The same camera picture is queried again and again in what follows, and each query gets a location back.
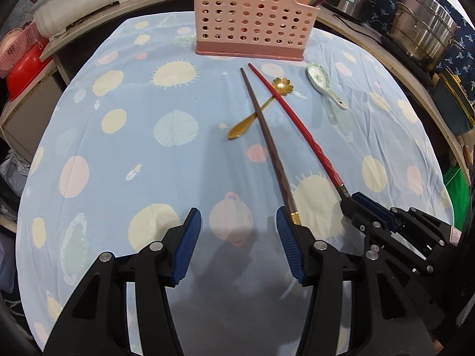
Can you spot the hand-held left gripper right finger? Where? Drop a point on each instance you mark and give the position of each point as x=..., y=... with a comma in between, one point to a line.
x=291, y=246

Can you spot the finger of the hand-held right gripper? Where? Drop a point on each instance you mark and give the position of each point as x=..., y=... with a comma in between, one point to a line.
x=358, y=217
x=374, y=209

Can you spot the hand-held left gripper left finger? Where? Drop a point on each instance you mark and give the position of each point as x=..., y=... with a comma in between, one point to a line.
x=187, y=246

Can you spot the brown chopstick with gold band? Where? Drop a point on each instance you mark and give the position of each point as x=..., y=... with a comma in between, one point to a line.
x=267, y=133

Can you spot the pink perforated utensil basket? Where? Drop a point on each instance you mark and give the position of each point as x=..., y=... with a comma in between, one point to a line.
x=252, y=15

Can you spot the green plastic bag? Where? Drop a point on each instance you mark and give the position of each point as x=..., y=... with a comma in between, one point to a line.
x=458, y=193

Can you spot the blue printed tablecloth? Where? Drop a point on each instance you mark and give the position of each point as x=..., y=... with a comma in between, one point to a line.
x=130, y=137

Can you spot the teal pot with yellow lid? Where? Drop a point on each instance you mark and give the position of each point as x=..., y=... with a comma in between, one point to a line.
x=454, y=107

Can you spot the white ceramic soup spoon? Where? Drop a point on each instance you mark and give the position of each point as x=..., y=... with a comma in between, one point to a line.
x=317, y=75

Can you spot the black induction cooker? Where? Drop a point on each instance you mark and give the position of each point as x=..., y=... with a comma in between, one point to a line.
x=404, y=59

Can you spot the stainless steel steamer pot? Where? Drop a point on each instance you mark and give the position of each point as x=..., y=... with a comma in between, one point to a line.
x=423, y=26

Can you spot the red plastic basin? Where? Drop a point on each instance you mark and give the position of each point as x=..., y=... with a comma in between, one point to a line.
x=26, y=78

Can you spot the small pink plastic basket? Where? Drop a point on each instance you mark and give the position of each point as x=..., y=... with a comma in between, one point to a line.
x=16, y=50

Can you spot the white and teal plastic basin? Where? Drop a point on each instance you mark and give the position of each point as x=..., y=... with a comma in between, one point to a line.
x=85, y=3

